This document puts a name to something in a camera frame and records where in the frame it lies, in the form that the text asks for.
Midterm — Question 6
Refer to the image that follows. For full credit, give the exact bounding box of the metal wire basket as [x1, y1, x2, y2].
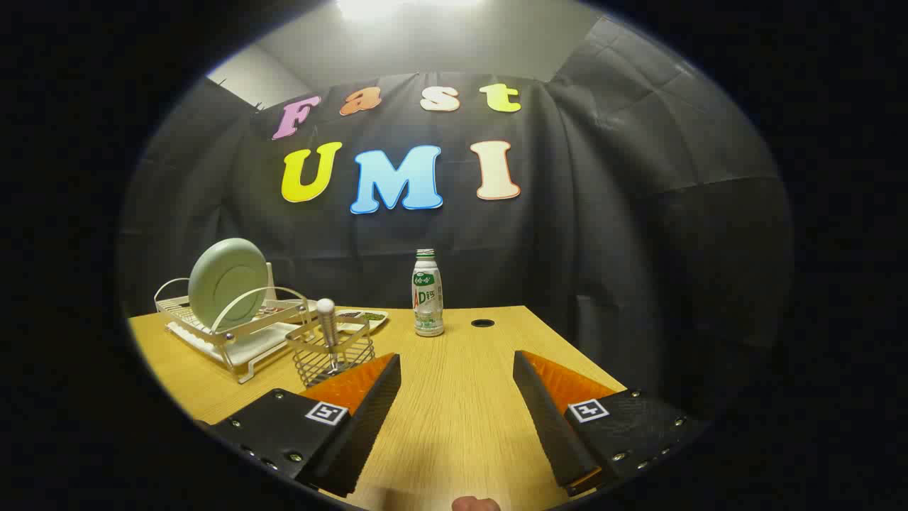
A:
[286, 316, 377, 388]

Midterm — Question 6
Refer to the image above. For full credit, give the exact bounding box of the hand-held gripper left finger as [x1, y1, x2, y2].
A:
[202, 353, 402, 498]

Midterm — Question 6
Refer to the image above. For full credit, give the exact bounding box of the white drain tray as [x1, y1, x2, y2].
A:
[167, 321, 302, 370]

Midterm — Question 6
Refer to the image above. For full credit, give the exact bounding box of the pale green plate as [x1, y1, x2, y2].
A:
[188, 238, 269, 334]

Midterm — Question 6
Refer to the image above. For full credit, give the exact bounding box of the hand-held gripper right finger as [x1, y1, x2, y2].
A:
[512, 350, 710, 498]

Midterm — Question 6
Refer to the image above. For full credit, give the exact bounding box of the white wire dish rack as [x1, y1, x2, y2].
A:
[154, 277, 320, 384]

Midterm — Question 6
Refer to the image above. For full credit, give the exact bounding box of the white plastic drink bottle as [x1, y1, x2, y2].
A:
[412, 248, 445, 337]

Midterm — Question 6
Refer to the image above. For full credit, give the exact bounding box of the white divided tray with beans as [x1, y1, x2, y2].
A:
[333, 309, 389, 334]

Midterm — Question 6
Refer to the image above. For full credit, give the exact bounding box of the black backdrop cloth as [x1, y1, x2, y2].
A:
[117, 14, 795, 427]

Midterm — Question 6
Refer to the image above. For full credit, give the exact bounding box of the spoon with blue patterned handle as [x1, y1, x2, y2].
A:
[316, 298, 341, 373]

